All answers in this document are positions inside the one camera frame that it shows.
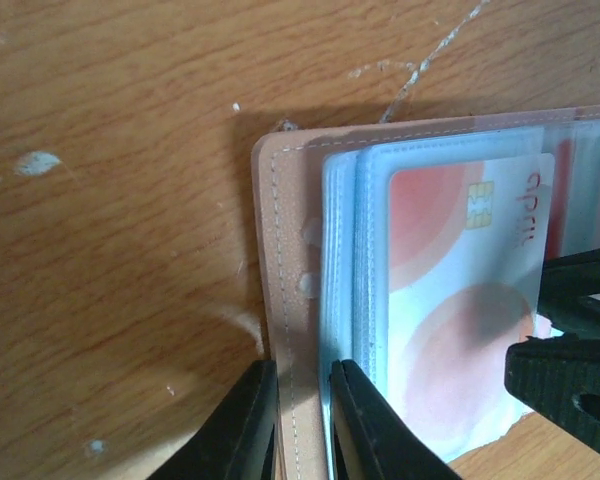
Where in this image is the pink leather card holder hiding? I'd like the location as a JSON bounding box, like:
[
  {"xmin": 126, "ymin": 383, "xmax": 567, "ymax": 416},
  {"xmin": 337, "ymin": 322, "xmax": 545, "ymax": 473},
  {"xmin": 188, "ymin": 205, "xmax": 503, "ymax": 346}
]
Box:
[{"xmin": 252, "ymin": 106, "xmax": 600, "ymax": 479}]

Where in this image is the red and white card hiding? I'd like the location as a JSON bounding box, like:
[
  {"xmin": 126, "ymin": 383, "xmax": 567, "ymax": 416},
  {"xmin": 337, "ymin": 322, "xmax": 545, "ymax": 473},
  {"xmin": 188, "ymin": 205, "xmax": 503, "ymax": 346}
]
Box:
[
  {"xmin": 387, "ymin": 153, "xmax": 555, "ymax": 461},
  {"xmin": 552, "ymin": 135, "xmax": 600, "ymax": 256}
]

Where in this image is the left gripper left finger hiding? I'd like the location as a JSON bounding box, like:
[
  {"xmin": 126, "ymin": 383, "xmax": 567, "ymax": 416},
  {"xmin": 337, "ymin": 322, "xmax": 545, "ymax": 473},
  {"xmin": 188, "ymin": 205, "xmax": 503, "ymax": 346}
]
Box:
[{"xmin": 149, "ymin": 360, "xmax": 278, "ymax": 480}]

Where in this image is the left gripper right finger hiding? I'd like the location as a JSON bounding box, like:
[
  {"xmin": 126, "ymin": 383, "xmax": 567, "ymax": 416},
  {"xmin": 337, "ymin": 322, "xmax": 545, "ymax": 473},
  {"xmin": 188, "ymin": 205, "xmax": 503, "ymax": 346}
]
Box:
[{"xmin": 330, "ymin": 360, "xmax": 459, "ymax": 480}]

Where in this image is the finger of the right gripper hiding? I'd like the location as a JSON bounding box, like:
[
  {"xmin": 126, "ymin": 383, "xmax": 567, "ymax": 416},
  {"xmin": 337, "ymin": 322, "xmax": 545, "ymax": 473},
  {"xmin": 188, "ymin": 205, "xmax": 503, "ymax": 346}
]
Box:
[
  {"xmin": 504, "ymin": 334, "xmax": 600, "ymax": 455},
  {"xmin": 537, "ymin": 248, "xmax": 600, "ymax": 339}
]

